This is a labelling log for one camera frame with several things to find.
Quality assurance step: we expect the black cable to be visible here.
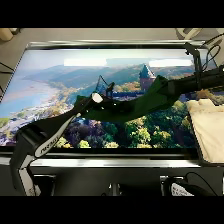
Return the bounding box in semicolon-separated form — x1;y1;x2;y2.
199;32;224;72
184;171;219;197

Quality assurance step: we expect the green shirt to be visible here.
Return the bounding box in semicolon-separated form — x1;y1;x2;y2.
72;74;188;125

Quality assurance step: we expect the cream garment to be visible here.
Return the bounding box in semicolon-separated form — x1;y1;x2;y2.
185;97;224;165

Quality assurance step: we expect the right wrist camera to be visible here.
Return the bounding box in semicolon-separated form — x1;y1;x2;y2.
184;41;204;92

